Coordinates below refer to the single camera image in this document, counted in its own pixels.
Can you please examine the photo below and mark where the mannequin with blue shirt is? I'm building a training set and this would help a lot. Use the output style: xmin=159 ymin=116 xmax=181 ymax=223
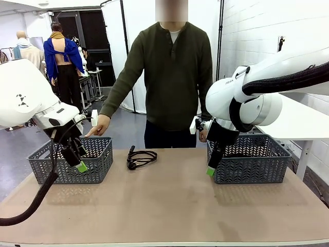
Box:
xmin=43 ymin=22 xmax=85 ymax=111

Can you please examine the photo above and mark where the person in green sweater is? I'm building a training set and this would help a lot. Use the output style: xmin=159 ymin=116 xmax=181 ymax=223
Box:
xmin=99 ymin=0 xmax=214 ymax=149

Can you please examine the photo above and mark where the arm black cable sleeve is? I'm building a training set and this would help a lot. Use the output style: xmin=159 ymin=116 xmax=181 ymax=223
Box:
xmin=0 ymin=117 xmax=93 ymax=227
xmin=228 ymin=61 xmax=329 ymax=134

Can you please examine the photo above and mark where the white black humanoid figure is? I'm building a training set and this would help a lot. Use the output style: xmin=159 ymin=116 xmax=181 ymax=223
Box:
xmin=72 ymin=36 xmax=88 ymax=77

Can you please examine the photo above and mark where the right arm black cable sleeve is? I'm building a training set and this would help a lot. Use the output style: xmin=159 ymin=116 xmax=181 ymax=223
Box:
xmin=228 ymin=61 xmax=329 ymax=134

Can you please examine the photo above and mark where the left arm black cable sleeve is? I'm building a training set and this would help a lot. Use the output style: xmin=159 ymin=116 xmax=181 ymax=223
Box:
xmin=0 ymin=117 xmax=93 ymax=227

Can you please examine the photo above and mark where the grey perforated plastic basket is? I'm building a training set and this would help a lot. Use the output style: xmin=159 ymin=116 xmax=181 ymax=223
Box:
xmin=206 ymin=133 xmax=293 ymax=185
xmin=27 ymin=136 xmax=114 ymax=185

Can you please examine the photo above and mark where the person's left forearm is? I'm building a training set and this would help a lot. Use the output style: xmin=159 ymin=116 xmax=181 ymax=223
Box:
xmin=199 ymin=77 xmax=214 ymax=119

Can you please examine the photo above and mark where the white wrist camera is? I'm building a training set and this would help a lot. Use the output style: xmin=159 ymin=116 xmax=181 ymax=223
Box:
xmin=189 ymin=116 xmax=210 ymax=136
xmin=81 ymin=109 xmax=99 ymax=127

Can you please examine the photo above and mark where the white background desk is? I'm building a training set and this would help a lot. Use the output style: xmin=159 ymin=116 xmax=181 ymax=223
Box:
xmin=78 ymin=68 xmax=103 ymax=109

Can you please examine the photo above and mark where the background person in black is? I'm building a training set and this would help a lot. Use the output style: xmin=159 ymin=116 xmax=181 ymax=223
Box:
xmin=81 ymin=47 xmax=97 ymax=73

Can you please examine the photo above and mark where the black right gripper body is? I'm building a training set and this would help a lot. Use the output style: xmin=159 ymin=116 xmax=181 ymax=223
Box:
xmin=206 ymin=119 xmax=240 ymax=150

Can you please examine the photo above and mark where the black Schuko power cable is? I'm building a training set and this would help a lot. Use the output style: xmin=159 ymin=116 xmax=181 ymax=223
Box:
xmin=126 ymin=145 xmax=158 ymax=170

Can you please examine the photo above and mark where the person's right forearm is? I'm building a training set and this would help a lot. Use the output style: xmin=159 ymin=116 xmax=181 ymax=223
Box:
xmin=99 ymin=77 xmax=136 ymax=119

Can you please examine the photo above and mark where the black glass door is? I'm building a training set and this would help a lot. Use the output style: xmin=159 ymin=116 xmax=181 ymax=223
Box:
xmin=52 ymin=10 xmax=115 ymax=88

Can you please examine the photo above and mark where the aluminium table frame rail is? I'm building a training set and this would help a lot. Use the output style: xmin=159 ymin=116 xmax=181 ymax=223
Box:
xmin=0 ymin=239 xmax=329 ymax=247

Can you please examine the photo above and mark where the mannequin with white sweater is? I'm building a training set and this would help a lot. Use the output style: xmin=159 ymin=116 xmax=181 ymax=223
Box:
xmin=12 ymin=30 xmax=47 ymax=75

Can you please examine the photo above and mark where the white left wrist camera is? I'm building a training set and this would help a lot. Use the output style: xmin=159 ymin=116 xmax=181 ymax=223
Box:
xmin=81 ymin=109 xmax=99 ymax=127

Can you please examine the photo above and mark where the person's right hand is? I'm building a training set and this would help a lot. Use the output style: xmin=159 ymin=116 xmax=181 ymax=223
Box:
xmin=84 ymin=114 xmax=111 ymax=138

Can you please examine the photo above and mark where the black light stand pole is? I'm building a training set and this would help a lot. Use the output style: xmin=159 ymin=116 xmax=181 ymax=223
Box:
xmin=217 ymin=0 xmax=225 ymax=81
xmin=119 ymin=0 xmax=137 ymax=114

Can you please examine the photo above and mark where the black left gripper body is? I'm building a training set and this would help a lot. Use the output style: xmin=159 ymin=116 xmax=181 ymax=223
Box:
xmin=43 ymin=119 xmax=84 ymax=150

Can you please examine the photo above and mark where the white side table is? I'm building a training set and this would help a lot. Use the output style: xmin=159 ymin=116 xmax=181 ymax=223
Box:
xmin=255 ymin=94 xmax=329 ymax=181

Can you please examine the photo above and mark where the white backdrop screen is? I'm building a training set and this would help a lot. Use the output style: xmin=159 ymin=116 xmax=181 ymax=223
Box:
xmin=100 ymin=0 xmax=224 ymax=114

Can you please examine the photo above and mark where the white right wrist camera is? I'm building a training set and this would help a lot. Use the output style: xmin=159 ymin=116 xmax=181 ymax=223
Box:
xmin=189 ymin=116 xmax=210 ymax=136

